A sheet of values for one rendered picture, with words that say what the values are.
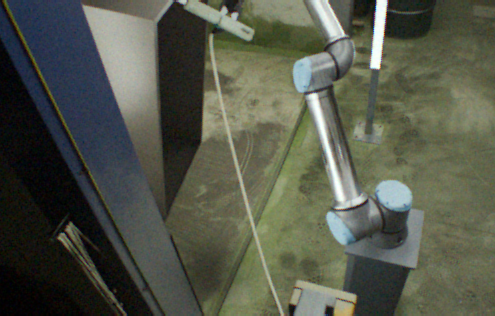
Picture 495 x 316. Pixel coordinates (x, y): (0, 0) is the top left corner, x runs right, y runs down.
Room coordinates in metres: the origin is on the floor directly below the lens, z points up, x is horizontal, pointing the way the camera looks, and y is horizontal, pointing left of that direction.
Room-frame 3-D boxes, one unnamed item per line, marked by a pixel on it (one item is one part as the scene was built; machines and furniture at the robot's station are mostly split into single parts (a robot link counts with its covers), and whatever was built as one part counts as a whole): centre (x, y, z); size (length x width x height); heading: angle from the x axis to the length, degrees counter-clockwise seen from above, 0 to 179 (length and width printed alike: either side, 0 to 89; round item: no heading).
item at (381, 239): (1.06, -0.56, 0.69); 0.19 x 0.19 x 0.10
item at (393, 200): (1.06, -0.55, 0.83); 0.17 x 0.15 x 0.18; 106
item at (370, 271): (1.06, -0.56, 0.32); 0.31 x 0.31 x 0.64; 63
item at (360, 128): (2.30, -0.90, 0.01); 0.20 x 0.20 x 0.01; 63
